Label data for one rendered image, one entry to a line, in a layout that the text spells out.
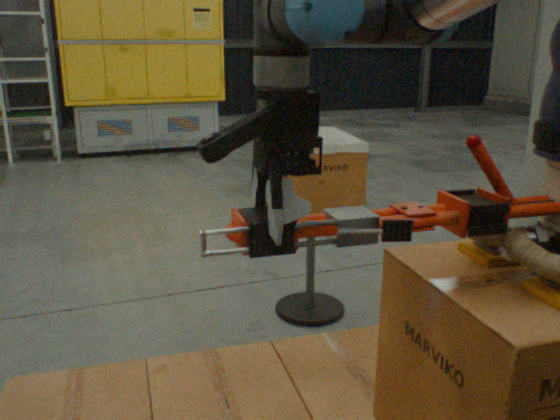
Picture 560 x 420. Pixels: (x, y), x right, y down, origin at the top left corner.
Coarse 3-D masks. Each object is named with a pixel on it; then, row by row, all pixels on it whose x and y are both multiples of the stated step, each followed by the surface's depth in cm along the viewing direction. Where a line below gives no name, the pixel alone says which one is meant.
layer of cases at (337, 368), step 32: (192, 352) 172; (224, 352) 172; (256, 352) 172; (288, 352) 172; (320, 352) 172; (352, 352) 172; (32, 384) 155; (64, 384) 155; (96, 384) 155; (128, 384) 155; (160, 384) 155; (192, 384) 155; (224, 384) 155; (256, 384) 155; (288, 384) 156; (320, 384) 156; (352, 384) 155; (0, 416) 141; (32, 416) 141; (64, 416) 141; (96, 416) 142; (128, 416) 142; (160, 416) 142; (192, 416) 142; (224, 416) 142; (256, 416) 142; (288, 416) 142; (320, 416) 142; (352, 416) 142
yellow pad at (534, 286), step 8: (528, 280) 90; (536, 280) 90; (544, 280) 89; (552, 280) 89; (528, 288) 90; (536, 288) 88; (544, 288) 87; (552, 288) 87; (536, 296) 88; (544, 296) 86; (552, 296) 85; (552, 304) 85
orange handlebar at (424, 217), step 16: (384, 208) 88; (400, 208) 86; (416, 208) 86; (432, 208) 89; (512, 208) 89; (528, 208) 89; (544, 208) 90; (416, 224) 84; (432, 224) 85; (448, 224) 86; (240, 240) 77
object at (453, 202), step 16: (448, 192) 92; (464, 192) 93; (480, 192) 93; (448, 208) 89; (464, 208) 84; (480, 208) 84; (496, 208) 85; (464, 224) 85; (480, 224) 86; (496, 224) 86
